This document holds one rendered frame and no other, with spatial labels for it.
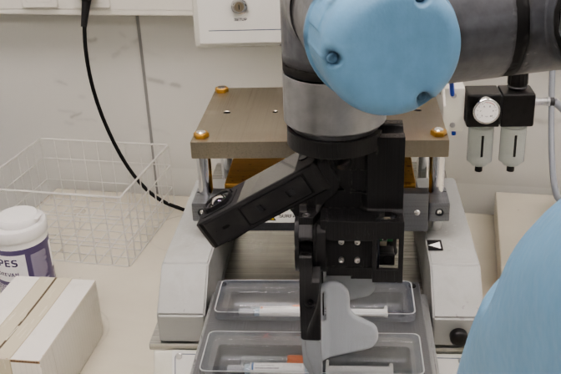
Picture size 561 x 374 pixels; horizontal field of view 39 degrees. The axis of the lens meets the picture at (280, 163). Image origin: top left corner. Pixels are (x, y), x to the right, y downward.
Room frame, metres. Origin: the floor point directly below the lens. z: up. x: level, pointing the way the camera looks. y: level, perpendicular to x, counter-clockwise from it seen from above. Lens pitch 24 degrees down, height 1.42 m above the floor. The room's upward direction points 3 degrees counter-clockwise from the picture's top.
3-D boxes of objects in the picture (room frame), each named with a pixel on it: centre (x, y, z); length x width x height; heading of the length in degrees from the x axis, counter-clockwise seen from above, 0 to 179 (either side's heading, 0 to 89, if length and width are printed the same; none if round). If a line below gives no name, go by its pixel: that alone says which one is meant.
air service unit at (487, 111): (0.95, -0.28, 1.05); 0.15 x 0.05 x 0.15; 84
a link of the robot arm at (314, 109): (0.54, -0.04, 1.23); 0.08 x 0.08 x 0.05
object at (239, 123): (0.87, -0.07, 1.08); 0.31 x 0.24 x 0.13; 84
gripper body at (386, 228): (0.54, -0.05, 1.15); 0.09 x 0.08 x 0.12; 84
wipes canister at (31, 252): (1.04, 0.40, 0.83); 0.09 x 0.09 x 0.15
